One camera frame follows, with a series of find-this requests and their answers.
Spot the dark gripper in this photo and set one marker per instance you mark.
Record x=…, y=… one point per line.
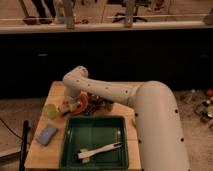
x=96, y=103

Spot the red orange bowl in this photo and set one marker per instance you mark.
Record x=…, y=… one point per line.
x=82, y=106

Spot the tan eraser block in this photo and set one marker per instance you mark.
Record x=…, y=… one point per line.
x=68, y=106

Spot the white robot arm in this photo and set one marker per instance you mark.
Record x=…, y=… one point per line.
x=158, y=124

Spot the green plastic tray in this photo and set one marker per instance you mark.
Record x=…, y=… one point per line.
x=93, y=132

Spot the yellow green cup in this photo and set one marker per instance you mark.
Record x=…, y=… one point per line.
x=50, y=111

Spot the white plastic fork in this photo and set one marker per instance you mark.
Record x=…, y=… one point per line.
x=87, y=154

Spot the blue sponge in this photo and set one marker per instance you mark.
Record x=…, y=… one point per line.
x=47, y=134

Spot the black pole stand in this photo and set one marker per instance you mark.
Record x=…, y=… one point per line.
x=24, y=143

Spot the wooden table board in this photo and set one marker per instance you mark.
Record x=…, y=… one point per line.
x=46, y=158

